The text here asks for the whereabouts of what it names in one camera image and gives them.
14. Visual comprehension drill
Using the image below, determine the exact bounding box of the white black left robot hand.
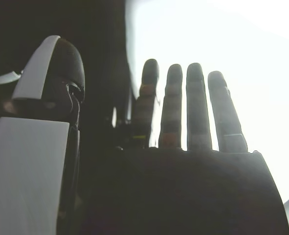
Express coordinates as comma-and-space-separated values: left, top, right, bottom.
0, 35, 289, 235

